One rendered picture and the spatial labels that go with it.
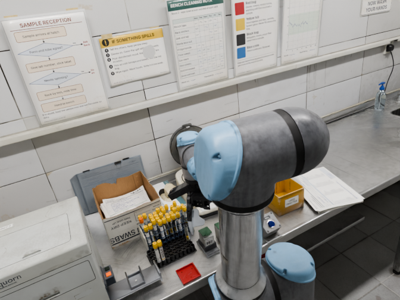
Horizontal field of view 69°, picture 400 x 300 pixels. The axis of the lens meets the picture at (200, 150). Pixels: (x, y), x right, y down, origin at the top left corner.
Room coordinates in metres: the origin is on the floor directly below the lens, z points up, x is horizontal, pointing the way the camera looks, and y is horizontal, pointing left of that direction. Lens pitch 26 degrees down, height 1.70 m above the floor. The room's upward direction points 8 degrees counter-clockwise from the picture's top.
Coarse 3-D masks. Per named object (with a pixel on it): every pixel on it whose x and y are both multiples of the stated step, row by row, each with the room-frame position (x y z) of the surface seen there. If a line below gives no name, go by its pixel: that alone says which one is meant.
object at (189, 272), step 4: (188, 264) 0.77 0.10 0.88; (192, 264) 0.77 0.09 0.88; (180, 268) 0.75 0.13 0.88; (184, 268) 0.76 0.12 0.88; (188, 268) 0.75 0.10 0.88; (192, 268) 0.75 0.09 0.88; (196, 268) 0.74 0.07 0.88; (176, 272) 0.74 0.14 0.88; (180, 272) 0.74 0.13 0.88; (184, 272) 0.74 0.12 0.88; (188, 272) 0.74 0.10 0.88; (192, 272) 0.74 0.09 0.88; (196, 272) 0.73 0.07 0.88; (180, 276) 0.73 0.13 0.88; (184, 276) 0.72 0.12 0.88; (188, 276) 0.72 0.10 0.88; (192, 276) 0.72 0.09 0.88; (196, 276) 0.71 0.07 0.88; (200, 276) 0.71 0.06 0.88; (184, 280) 0.71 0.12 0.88; (188, 280) 0.70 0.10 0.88; (192, 280) 0.70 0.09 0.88; (184, 284) 0.69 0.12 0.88
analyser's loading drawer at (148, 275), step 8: (136, 272) 0.73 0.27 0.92; (144, 272) 0.73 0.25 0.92; (152, 272) 0.73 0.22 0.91; (160, 272) 0.70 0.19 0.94; (120, 280) 0.71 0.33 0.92; (128, 280) 0.68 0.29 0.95; (144, 280) 0.68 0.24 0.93; (152, 280) 0.69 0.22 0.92; (112, 288) 0.68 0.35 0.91; (120, 288) 0.68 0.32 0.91; (128, 288) 0.68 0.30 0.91; (136, 288) 0.67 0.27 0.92; (112, 296) 0.65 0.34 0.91; (120, 296) 0.65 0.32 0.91
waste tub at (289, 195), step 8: (280, 184) 1.11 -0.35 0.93; (288, 184) 1.10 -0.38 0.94; (296, 184) 1.04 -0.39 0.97; (280, 192) 1.11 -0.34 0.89; (288, 192) 1.10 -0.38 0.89; (296, 192) 0.99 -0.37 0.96; (280, 200) 0.96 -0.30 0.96; (288, 200) 0.97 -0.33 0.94; (296, 200) 0.99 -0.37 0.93; (272, 208) 1.00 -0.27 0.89; (280, 208) 0.96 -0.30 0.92; (288, 208) 0.98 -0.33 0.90; (296, 208) 0.99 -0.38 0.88
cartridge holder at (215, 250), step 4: (200, 240) 0.85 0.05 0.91; (200, 244) 0.85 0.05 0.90; (212, 244) 0.82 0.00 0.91; (216, 244) 0.83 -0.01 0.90; (204, 248) 0.81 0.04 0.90; (208, 248) 0.81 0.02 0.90; (212, 248) 0.82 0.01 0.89; (216, 248) 0.82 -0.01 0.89; (204, 252) 0.81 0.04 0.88; (208, 252) 0.80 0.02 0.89; (212, 252) 0.80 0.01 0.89; (216, 252) 0.81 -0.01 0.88; (208, 256) 0.79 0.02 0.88
